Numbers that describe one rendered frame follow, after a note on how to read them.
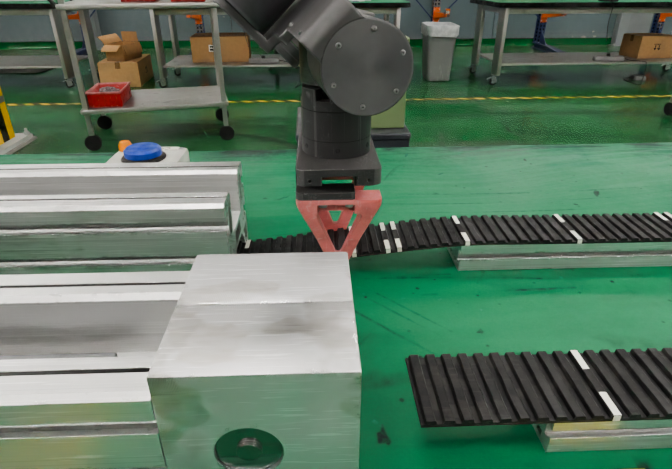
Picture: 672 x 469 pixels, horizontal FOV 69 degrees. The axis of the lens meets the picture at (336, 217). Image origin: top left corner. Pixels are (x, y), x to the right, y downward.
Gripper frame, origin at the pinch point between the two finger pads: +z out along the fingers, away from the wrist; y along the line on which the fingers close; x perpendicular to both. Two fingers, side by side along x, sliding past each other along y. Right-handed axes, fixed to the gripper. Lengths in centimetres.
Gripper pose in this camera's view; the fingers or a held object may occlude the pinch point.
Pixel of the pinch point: (336, 242)
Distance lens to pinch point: 45.3
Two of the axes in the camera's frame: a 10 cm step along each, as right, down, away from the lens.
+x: 10.0, -0.2, 0.4
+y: 0.4, 4.5, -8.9
